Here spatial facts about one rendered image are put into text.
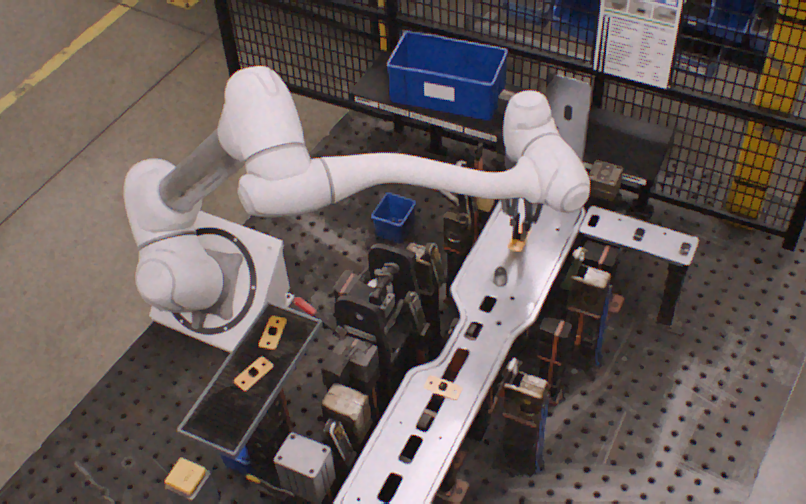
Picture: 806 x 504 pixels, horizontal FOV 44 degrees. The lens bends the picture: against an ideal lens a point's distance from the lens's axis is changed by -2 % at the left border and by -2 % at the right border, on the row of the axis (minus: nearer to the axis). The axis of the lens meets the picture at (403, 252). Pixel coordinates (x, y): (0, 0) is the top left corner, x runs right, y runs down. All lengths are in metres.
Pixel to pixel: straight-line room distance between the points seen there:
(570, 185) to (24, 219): 2.74
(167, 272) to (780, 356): 1.60
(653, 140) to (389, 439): 1.14
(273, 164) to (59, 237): 2.24
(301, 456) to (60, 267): 2.19
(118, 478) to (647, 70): 1.72
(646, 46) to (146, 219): 1.35
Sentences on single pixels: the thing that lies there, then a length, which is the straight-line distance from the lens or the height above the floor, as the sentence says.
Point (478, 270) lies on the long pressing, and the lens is 2.53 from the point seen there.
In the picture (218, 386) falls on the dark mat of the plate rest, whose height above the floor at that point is 1.16.
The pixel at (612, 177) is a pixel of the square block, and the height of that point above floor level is 1.06.
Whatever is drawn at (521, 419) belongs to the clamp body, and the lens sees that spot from 2.37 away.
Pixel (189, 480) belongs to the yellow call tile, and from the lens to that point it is 2.09.
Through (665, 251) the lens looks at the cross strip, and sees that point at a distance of 2.62.
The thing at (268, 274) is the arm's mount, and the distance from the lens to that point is 2.73.
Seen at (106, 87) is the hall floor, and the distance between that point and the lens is 4.88.
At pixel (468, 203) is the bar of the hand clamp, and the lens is 2.57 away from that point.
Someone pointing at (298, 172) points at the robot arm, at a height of 1.48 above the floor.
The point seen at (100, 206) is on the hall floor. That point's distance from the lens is 4.31.
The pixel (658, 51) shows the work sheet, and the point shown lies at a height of 1.27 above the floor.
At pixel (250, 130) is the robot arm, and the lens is 2.13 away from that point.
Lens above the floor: 2.94
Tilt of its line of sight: 49 degrees down
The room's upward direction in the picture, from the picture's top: 4 degrees counter-clockwise
